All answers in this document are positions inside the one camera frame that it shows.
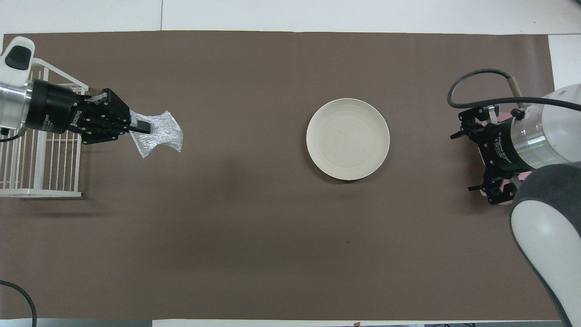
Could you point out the cream round plate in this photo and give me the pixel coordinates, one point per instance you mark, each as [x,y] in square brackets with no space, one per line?
[347,139]

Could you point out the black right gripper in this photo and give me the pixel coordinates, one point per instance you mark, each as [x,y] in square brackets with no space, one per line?
[504,147]

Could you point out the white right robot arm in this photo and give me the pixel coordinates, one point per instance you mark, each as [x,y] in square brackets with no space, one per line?
[544,254]

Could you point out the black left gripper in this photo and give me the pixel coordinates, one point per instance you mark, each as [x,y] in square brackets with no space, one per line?
[54,109]

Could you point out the brown table mat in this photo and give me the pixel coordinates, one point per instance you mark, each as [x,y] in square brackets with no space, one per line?
[272,254]

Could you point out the pink plastic cup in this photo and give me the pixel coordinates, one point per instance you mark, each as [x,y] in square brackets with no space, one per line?
[503,114]
[504,202]

